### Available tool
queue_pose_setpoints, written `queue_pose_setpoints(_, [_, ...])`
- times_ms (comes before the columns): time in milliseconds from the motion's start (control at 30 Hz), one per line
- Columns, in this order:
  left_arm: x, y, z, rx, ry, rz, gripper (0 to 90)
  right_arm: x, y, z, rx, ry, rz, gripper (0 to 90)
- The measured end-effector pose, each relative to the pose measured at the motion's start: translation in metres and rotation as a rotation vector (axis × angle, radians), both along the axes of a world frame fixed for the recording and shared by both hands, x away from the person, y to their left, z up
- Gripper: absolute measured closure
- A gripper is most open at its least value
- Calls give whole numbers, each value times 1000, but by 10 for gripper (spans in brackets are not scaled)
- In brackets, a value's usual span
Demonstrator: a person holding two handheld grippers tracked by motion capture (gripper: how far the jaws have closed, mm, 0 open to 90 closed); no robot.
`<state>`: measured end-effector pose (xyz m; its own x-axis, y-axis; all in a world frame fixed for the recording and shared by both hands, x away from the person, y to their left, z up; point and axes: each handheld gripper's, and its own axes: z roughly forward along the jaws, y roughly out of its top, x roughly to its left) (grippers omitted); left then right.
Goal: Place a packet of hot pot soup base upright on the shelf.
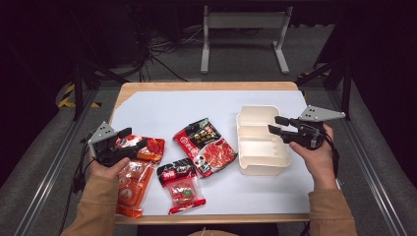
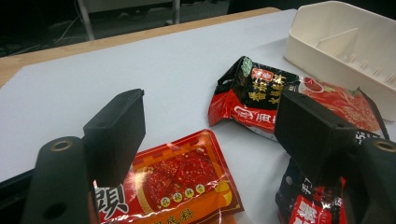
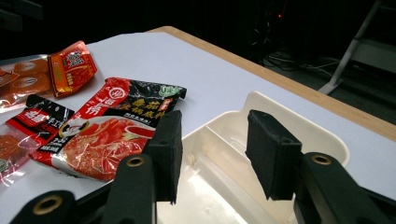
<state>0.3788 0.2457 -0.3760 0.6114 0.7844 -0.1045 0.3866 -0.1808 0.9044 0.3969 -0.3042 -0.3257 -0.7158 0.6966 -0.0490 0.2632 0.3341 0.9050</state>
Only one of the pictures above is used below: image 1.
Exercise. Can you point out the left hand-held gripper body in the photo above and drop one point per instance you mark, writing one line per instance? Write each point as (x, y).
(103, 136)

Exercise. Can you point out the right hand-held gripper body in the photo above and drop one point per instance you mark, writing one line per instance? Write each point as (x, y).
(309, 134)

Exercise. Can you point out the red orange chili packet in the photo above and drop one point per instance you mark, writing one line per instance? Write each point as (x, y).
(154, 147)

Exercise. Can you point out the white compartment food container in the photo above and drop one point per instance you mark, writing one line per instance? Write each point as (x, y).
(259, 147)

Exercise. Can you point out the long orange seasoning packet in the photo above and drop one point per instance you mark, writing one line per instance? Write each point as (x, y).
(132, 190)

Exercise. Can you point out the person's right hand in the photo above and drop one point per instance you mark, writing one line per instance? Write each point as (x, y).
(319, 164)

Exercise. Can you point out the person's left hand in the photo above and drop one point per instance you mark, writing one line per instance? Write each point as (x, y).
(109, 172)

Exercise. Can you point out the yellow black floor tape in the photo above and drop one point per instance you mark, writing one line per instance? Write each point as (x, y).
(67, 98)

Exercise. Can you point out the white table mat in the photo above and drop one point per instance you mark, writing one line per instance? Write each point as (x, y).
(183, 108)

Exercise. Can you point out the black tripod stand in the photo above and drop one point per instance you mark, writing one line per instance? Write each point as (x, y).
(345, 85)
(78, 82)

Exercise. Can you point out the small red black snack packet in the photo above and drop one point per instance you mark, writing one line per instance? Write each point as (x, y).
(182, 187)

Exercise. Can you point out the large red black seasoning packet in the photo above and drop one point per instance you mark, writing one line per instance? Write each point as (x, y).
(205, 147)

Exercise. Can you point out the wooden table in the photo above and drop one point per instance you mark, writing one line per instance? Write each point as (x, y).
(196, 86)

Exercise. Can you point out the person's tan top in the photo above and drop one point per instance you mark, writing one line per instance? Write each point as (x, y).
(213, 233)

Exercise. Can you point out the aluminium rail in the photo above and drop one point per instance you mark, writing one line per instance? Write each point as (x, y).
(49, 177)
(370, 177)

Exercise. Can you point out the white desk with grey frame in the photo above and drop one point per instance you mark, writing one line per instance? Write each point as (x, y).
(244, 20)

